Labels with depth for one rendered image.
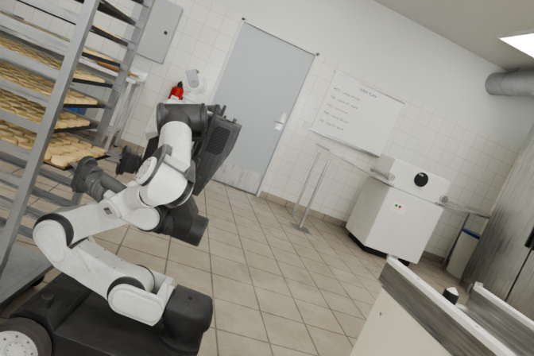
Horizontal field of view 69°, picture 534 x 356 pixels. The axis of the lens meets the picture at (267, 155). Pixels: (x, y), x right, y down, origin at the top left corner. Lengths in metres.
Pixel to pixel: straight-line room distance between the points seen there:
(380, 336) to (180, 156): 0.63
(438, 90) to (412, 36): 0.85
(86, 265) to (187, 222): 0.41
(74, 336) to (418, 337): 1.11
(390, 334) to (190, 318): 0.86
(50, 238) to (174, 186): 0.69
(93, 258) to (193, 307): 0.41
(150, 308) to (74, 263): 0.32
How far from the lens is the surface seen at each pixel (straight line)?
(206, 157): 1.37
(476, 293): 1.20
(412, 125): 5.96
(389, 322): 0.95
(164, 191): 1.02
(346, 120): 5.50
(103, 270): 1.62
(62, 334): 1.57
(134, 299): 1.57
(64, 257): 1.61
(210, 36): 5.14
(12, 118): 1.45
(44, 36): 1.41
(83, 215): 1.58
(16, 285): 1.80
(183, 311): 1.59
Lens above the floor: 1.10
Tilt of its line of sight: 6 degrees down
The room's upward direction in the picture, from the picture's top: 23 degrees clockwise
